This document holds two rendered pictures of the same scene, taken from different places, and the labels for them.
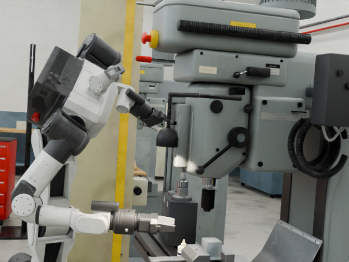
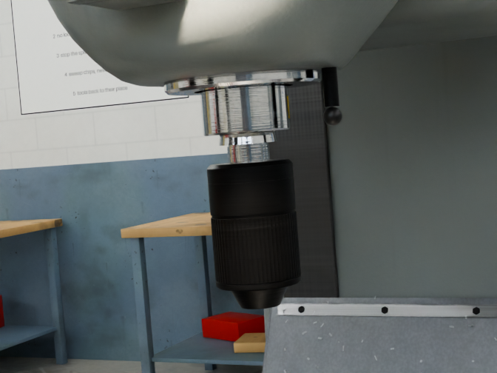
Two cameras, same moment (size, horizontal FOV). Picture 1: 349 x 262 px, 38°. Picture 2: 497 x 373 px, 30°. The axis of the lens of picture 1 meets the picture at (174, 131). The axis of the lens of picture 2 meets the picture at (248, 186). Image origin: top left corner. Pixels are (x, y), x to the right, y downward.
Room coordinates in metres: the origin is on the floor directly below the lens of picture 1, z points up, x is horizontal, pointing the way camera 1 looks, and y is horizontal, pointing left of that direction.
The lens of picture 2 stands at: (1.40, 0.25, 1.28)
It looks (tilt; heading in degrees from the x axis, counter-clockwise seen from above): 3 degrees down; 311
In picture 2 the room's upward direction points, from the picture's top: 5 degrees counter-clockwise
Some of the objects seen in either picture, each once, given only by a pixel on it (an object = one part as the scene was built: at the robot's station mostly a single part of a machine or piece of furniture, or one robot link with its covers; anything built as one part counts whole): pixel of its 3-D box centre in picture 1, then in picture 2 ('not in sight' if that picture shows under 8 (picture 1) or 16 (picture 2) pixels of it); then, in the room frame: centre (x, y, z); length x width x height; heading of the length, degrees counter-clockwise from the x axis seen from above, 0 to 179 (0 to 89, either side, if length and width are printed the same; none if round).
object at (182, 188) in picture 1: (182, 189); not in sight; (2.12, -0.05, 1.19); 0.05 x 0.05 x 0.06
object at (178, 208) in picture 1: (178, 217); not in sight; (2.17, -0.04, 1.06); 0.22 x 0.12 x 0.20; 9
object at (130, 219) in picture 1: (139, 223); not in sight; (1.73, 0.10, 1.13); 0.13 x 0.12 x 0.10; 1
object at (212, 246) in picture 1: (211, 248); not in sight; (1.67, -0.15, 1.07); 0.06 x 0.05 x 0.06; 17
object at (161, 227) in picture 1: (165, 228); not in sight; (1.67, 0.01, 1.13); 0.06 x 0.02 x 0.03; 91
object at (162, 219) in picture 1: (165, 220); not in sight; (1.79, 0.01, 1.13); 0.06 x 0.02 x 0.03; 91
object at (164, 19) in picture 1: (223, 31); not in sight; (1.74, -0.15, 1.81); 0.47 x 0.26 x 0.16; 106
